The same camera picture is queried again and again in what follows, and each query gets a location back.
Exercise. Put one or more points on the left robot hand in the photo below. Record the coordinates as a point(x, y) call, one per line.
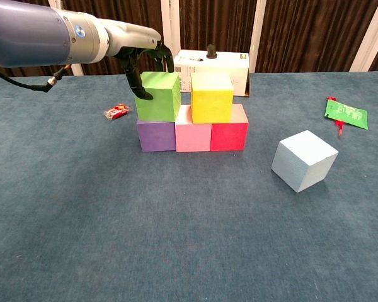
point(129, 37)

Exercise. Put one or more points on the green foam cube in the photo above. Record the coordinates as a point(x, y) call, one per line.
point(160, 104)

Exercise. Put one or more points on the purple foam cube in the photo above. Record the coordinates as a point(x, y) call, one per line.
point(157, 136)

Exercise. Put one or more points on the yellow foam cube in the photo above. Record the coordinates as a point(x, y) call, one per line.
point(211, 104)

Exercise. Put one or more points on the red foam cube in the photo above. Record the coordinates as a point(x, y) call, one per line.
point(230, 136)

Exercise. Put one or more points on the light blue foam cube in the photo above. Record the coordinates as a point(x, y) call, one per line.
point(299, 163)

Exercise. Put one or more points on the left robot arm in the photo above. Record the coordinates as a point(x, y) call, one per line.
point(41, 34)

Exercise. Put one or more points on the red candy wrapper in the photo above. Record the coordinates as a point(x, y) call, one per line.
point(116, 112)

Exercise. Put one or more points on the black knob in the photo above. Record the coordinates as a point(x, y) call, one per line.
point(211, 52)

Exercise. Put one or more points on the white cardboard box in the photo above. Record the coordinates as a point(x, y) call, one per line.
point(226, 64)

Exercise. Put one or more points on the pink foam cube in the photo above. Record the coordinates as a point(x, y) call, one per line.
point(192, 138)

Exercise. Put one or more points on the teal felt table cover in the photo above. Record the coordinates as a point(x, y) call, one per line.
point(50, 220)

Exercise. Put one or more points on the small red ribbon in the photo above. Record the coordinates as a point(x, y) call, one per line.
point(340, 127)

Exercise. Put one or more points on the green sachet packet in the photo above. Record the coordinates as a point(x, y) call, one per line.
point(346, 114)

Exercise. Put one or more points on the white frame post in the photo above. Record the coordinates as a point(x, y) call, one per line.
point(170, 25)
point(75, 67)
point(370, 34)
point(258, 31)

